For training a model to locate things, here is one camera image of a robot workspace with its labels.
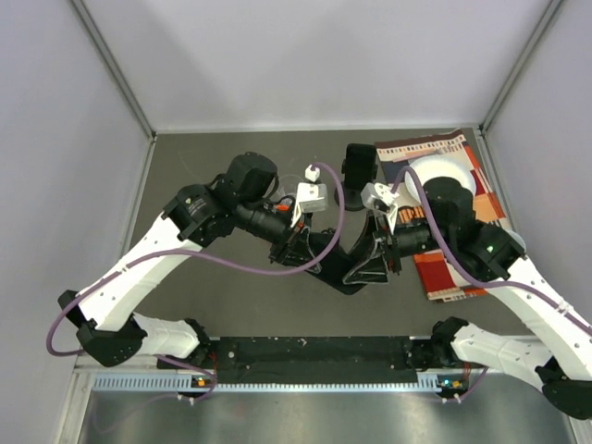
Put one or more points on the patterned cloth mat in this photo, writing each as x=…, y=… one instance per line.
x=441, y=282

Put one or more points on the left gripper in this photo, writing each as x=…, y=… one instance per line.
x=293, y=250

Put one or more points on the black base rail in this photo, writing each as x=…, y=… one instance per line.
x=319, y=360

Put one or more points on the black phone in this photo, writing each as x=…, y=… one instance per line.
x=359, y=166
x=331, y=269

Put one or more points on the white paper plate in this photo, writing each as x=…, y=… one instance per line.
x=434, y=166

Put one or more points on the pale blue cup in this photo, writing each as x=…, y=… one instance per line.
x=517, y=238

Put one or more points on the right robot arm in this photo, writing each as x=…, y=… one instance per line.
x=558, y=363

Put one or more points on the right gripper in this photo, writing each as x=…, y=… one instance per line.
x=375, y=269

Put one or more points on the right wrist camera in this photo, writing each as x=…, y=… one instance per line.
x=382, y=198

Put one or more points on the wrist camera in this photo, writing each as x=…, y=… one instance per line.
x=382, y=198
x=311, y=195

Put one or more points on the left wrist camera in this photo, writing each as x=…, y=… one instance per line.
x=311, y=195

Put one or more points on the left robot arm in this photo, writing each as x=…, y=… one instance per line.
x=104, y=314

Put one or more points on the clear plastic cup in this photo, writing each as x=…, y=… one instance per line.
x=287, y=189

